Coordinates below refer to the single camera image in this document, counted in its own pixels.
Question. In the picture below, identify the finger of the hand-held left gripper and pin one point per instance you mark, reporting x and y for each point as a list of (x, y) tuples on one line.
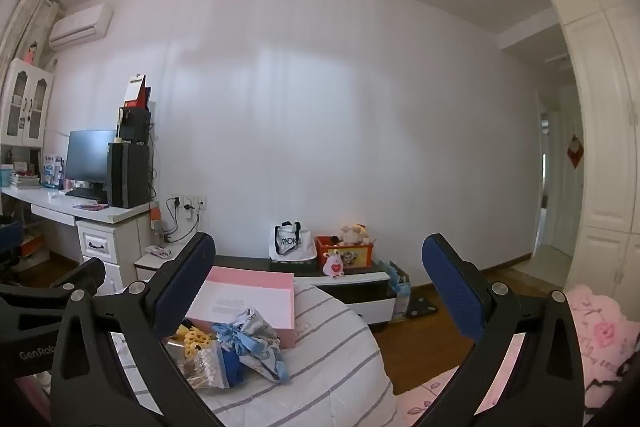
[(60, 287)]

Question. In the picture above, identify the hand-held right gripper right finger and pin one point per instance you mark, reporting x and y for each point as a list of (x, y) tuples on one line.
[(452, 287)]

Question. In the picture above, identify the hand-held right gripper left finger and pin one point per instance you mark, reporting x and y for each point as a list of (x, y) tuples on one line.
[(187, 279)]

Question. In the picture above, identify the pink cardboard box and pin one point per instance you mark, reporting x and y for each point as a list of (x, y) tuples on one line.
[(240, 302)]

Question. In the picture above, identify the light blue printed cloth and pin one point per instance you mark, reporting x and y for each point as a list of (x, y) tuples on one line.
[(260, 347)]

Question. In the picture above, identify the blue knitted cloth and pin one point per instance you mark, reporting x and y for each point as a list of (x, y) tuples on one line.
[(235, 369)]

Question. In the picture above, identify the white side cabinet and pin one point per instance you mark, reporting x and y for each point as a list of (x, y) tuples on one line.
[(155, 264)]

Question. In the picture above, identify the dark floor scale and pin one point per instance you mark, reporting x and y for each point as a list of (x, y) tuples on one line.
[(421, 308)]

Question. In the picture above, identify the pink printed packet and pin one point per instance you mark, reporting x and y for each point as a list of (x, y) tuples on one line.
[(157, 251)]

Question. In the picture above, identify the blue packaged box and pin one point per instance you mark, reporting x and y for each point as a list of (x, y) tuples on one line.
[(397, 289)]

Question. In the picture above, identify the orange water bottle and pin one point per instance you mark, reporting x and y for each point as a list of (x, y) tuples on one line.
[(155, 217)]

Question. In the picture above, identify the white drawer cabinet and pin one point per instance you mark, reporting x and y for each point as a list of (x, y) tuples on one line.
[(125, 237)]

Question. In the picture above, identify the white desk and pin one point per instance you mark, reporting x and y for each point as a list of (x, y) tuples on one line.
[(55, 202)]

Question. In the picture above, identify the pink flat item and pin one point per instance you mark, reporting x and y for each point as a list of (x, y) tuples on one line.
[(90, 206)]

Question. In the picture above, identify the clear plastic bag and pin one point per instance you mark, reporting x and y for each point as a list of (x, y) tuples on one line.
[(205, 369)]

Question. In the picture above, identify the black keyboard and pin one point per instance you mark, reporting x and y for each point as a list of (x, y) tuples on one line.
[(82, 193)]

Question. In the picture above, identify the black-topped TV stand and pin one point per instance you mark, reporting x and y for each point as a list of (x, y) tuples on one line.
[(350, 292)]

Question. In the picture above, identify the orange toy box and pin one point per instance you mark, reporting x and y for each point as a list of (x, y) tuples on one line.
[(352, 257)]

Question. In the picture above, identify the white tote bag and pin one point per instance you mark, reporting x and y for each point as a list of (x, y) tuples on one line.
[(287, 242)]

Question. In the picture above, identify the beige plush toy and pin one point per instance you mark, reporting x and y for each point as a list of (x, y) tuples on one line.
[(356, 234)]

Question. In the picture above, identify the stack of books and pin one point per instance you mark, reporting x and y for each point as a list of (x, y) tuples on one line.
[(25, 181)]

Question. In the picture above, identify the black computer tower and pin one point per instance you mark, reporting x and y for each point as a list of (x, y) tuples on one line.
[(130, 177)]

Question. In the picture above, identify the blue and white box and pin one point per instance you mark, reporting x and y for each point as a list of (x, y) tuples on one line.
[(52, 169)]

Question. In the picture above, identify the pink heart plush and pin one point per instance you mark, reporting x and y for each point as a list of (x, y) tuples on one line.
[(334, 266)]

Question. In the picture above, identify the black computer monitor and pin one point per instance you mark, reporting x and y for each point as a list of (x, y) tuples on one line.
[(87, 157)]

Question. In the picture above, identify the white door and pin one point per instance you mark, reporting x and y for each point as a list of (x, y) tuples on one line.
[(570, 207)]

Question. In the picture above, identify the round striped table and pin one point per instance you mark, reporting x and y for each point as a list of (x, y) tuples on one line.
[(325, 357)]

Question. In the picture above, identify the black speaker box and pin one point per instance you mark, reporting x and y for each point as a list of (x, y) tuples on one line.
[(135, 124)]

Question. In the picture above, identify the white hutch cabinet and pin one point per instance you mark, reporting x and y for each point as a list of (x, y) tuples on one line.
[(27, 107)]

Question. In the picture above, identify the red door decoration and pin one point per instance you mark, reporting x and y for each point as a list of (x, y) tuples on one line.
[(575, 151)]

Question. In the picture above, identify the red and white calendar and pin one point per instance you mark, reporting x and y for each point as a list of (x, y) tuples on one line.
[(135, 92)]

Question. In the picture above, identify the pink doll figurine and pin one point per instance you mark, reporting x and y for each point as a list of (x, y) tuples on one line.
[(33, 54)]

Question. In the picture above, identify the white wardrobe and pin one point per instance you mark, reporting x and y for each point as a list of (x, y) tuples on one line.
[(605, 107)]

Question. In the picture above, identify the white air conditioner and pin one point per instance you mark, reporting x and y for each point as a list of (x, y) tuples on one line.
[(80, 27)]

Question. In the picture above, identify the beige curtain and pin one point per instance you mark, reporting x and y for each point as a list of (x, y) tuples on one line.
[(25, 22)]

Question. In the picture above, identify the white wall socket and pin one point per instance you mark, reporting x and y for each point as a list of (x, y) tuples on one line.
[(197, 202)]

